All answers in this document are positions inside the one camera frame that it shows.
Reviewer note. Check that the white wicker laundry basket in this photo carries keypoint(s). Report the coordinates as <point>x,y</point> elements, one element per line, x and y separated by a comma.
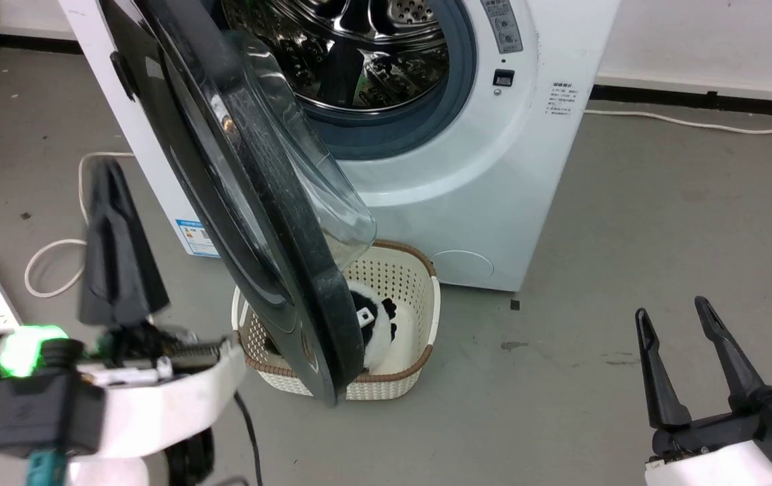
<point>405,283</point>

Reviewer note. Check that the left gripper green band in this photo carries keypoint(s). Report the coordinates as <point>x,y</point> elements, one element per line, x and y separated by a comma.
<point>177,398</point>

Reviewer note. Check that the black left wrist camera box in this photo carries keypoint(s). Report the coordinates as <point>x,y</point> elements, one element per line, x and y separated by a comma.
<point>42,415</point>

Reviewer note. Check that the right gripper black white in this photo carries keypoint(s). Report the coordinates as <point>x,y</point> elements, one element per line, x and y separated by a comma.
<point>730,445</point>

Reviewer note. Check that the steel perforated washer drum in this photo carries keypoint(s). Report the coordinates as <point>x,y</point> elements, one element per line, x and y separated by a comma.
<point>372,61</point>

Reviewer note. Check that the black and white panda plush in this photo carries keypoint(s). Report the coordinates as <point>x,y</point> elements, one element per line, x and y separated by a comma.
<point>374,337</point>

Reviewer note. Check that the blue energy label sticker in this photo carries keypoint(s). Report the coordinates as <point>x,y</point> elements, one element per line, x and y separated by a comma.
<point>197,237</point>

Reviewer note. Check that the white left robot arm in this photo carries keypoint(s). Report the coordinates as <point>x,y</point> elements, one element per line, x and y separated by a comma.
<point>113,474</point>

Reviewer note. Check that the white front-load washing machine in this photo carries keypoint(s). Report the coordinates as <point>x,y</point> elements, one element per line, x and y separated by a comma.
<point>494,169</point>

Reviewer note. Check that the black door latch socket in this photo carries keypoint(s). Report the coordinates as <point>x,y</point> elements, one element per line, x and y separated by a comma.
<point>503,77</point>

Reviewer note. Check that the printed warning text label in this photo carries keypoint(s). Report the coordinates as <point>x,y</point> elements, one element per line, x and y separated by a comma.
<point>563,99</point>

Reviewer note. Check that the black round glass washer door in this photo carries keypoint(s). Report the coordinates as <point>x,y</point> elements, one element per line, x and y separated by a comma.
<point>258,223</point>

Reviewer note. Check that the grey rubber door gasket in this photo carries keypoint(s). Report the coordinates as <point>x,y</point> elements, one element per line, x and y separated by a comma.
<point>426,118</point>

